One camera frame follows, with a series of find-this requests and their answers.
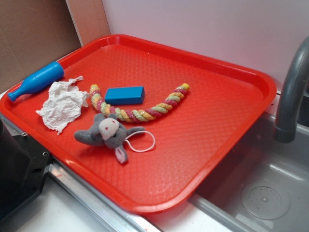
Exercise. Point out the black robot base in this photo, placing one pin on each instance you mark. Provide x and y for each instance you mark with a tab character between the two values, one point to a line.
23	167

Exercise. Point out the gray plush animal toy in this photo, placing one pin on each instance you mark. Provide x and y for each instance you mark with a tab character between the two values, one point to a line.
109	132

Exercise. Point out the red plastic tray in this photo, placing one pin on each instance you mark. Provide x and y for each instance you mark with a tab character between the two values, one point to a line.
182	147

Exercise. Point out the blue rectangular block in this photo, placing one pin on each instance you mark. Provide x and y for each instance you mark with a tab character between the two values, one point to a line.
125	95

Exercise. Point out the crumpled white paper tissue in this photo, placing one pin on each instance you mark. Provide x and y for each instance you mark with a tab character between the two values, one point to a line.
64	104

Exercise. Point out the blue plastic toy bottle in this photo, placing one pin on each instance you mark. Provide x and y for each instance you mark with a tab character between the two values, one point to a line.
38	80

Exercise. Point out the gray plastic sink basin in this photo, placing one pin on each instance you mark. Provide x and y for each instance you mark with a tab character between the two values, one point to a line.
261	185

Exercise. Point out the gray toy faucet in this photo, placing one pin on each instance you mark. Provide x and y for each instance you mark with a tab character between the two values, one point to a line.
293	107

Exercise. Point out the brown cardboard panel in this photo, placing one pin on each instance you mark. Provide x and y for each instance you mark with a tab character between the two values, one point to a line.
34	33

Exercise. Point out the multicolour twisted rope toy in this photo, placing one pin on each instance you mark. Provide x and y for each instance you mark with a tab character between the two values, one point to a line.
141	115

